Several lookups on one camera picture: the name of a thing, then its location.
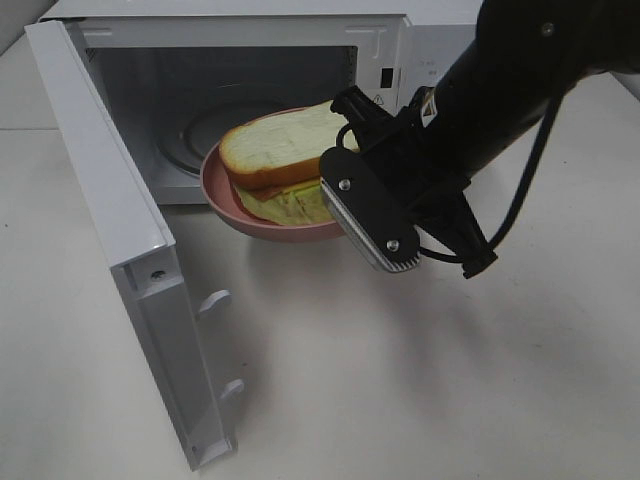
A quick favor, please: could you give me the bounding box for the white microwave oven body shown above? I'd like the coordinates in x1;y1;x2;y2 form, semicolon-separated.
37;1;480;206

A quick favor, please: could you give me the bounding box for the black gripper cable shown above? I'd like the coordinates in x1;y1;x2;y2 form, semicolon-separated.
334;89;566;264

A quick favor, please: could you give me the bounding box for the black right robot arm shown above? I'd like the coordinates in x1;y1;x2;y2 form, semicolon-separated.
319;1;639;278

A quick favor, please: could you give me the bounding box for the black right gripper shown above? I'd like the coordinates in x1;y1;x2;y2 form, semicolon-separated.
330;86;498;278

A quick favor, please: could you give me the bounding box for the pink round plate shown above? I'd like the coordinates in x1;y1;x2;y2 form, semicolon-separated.
199;105;351;245

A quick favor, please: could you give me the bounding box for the white warning label sticker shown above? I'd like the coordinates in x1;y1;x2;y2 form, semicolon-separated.
368;89;388;109

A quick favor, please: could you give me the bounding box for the white bread sandwich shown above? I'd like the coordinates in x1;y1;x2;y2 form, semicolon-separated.
218;101;347;190

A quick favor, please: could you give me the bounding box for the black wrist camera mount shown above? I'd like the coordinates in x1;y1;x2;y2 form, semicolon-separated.
319;146;420;274

